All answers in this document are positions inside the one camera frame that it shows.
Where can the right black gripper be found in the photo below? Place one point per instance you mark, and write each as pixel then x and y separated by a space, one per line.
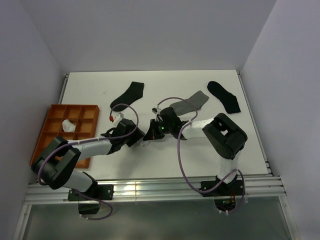
pixel 153 133

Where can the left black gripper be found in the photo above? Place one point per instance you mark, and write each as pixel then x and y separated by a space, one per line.
pixel 135 138

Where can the white striped sock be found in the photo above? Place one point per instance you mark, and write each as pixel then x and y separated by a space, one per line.
pixel 144 143

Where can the grey sock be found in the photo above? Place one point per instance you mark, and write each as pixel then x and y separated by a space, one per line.
pixel 196 101

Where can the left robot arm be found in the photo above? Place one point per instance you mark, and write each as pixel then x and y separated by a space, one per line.
pixel 55 166

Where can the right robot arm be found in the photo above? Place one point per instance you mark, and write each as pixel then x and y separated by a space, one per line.
pixel 226 137

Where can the black sock left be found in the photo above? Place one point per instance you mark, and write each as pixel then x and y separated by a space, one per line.
pixel 133 93

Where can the black sock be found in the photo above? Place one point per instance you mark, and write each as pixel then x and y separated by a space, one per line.
pixel 133 93
pixel 228 100

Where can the orange compartment tray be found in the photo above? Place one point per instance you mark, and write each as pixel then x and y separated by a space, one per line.
pixel 85 117

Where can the black sock right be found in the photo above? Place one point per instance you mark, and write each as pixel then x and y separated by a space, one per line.
pixel 228 100

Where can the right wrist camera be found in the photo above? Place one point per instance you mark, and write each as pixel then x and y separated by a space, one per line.
pixel 156 110

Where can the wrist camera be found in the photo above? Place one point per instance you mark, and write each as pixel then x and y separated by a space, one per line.
pixel 156 110
pixel 116 119

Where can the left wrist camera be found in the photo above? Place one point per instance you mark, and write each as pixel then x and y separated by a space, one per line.
pixel 116 119

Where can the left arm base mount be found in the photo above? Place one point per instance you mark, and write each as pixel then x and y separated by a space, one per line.
pixel 92 200

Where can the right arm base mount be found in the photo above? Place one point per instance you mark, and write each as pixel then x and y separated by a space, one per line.
pixel 234 193

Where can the aluminium frame rail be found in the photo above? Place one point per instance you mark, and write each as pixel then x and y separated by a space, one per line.
pixel 166 189

